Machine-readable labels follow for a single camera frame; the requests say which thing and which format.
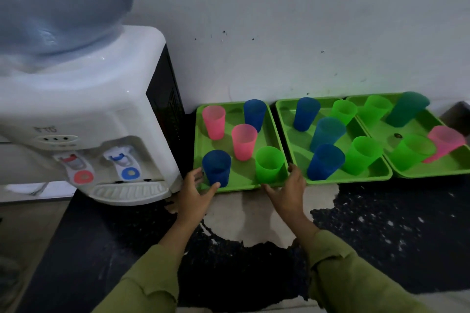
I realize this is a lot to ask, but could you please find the blue-grey water bottle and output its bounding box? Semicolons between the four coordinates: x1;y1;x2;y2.
0;0;134;76

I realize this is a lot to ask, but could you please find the light green plastic cup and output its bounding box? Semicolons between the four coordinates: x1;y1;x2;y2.
358;95;394;127
254;146;285;184
389;134;437;172
329;99;358;126
342;136;384;175

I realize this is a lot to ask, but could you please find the red dispenser tap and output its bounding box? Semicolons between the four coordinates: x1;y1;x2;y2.
54;154;95;184

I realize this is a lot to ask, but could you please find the dark green plastic cup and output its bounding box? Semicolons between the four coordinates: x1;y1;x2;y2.
386;91;430;128

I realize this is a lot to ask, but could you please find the person's right forearm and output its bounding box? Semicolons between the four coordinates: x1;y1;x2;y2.
284;212;434;313

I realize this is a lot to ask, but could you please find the white drip tray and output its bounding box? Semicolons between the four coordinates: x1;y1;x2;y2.
89;181;172;206

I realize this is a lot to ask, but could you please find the pink plastic cup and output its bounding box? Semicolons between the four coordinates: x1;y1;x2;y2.
422;125;466;164
231;124;258;161
201;105;226;140

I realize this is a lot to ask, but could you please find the person's left forearm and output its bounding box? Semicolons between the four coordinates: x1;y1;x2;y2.
92;214;205;313

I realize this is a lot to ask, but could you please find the person's left hand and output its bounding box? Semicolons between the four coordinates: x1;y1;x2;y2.
176;168;221;227

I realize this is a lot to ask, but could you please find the person's right hand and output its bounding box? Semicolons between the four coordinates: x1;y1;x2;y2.
262;163;307;220

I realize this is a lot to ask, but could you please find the teal blue plastic cup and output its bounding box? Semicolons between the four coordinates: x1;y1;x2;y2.
309;117;347;153

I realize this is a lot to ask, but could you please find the green plastic tray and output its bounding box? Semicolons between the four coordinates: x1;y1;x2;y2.
345;93;470;179
193;102;291;192
275;98;393;185

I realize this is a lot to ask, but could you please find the blue dispenser tap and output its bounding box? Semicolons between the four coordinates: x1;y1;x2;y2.
103;147;142;181

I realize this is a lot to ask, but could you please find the white water dispenser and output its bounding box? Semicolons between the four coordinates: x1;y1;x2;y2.
0;25;185;206

